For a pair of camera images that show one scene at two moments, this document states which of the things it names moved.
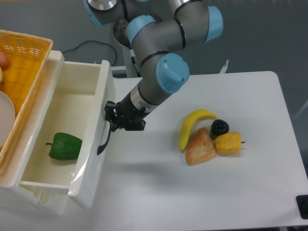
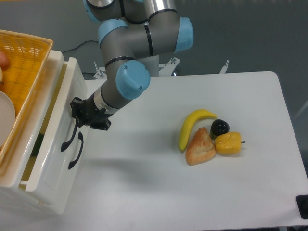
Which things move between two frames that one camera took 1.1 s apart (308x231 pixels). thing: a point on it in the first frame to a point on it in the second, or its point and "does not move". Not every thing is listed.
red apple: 4,60 does not move
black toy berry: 218,127 does not move
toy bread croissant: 200,147 does not move
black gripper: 128,116 to 92,116
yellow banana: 189,120 does not move
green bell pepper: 65,146 to 39,140
